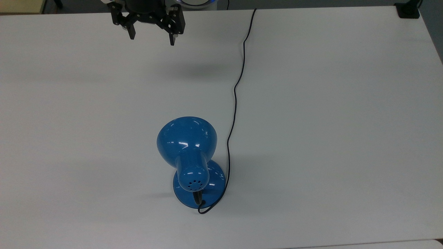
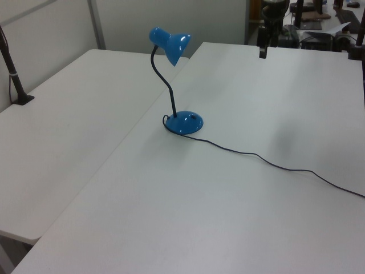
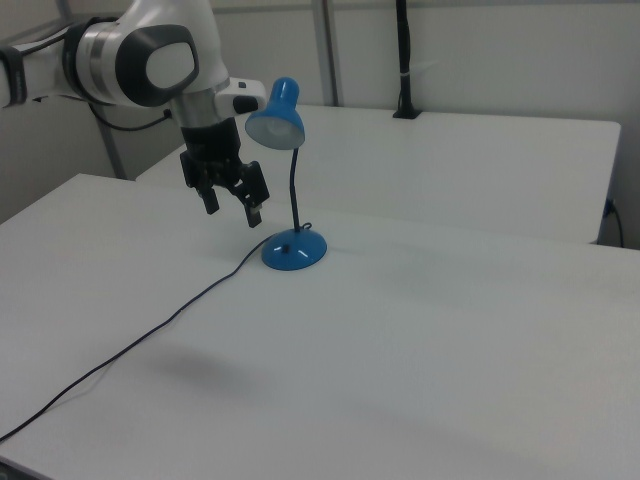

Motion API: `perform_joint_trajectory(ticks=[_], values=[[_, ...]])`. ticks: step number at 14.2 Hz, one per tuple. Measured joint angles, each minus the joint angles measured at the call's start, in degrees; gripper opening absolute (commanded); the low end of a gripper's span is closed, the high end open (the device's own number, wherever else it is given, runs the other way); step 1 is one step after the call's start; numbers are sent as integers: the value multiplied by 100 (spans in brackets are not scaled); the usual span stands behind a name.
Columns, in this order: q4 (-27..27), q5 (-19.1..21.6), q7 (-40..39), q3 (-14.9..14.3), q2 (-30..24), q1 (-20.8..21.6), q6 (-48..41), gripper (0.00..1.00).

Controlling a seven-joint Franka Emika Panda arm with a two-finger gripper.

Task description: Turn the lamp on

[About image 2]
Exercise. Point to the thin black stand pole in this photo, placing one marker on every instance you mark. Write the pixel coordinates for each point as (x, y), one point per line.
(298, 12)

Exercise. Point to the black pole with round clamp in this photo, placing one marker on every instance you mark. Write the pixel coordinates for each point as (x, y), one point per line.
(360, 37)

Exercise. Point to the dark device with green part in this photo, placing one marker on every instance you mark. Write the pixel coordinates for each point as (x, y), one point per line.
(291, 35)

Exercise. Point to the black pole with white tie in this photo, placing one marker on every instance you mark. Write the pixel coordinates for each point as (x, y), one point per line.
(17, 82)

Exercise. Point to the black box device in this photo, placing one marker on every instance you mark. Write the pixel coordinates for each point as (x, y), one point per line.
(315, 42)

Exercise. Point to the brown flat object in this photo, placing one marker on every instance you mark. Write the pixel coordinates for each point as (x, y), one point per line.
(315, 15)

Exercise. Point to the white paper sheet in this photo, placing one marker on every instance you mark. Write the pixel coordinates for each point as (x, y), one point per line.
(328, 30)

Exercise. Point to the grey round device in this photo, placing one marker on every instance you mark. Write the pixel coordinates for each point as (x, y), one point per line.
(341, 41)

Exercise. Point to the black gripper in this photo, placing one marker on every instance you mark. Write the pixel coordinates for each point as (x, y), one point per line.
(273, 11)

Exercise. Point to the blue gooseneck desk lamp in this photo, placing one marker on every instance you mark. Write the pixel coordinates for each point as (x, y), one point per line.
(182, 122)

